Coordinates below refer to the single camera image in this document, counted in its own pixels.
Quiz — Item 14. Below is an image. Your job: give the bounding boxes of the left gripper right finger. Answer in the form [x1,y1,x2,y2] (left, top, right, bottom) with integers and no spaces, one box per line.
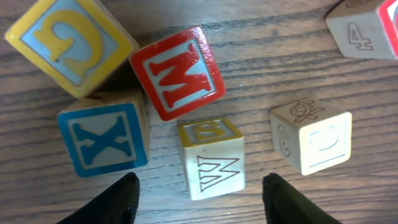
[262,173,341,224]

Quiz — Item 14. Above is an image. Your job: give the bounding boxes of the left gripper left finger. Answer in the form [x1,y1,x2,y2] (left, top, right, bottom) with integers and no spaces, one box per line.
[58,172,140,224]

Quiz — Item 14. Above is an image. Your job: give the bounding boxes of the wooden block letter W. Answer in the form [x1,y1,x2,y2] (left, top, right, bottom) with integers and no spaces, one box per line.
[177,117,246,200]

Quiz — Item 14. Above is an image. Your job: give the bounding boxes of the blue block letter X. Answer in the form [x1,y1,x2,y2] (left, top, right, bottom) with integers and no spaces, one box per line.
[57,90,149,177]

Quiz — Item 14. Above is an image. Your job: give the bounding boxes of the yellow block centre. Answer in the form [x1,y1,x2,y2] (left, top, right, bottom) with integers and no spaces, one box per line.
[269,98,353,175]

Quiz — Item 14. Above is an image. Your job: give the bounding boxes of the red block letter M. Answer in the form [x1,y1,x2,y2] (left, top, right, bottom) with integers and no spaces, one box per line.
[129,26,226,121]

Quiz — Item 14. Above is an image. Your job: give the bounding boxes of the yellow block letter G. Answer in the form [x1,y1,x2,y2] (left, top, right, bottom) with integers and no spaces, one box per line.
[5,0,139,98]

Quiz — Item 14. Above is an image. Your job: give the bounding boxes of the red block letter C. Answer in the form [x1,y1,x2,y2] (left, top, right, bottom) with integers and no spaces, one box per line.
[325,0,397,60]

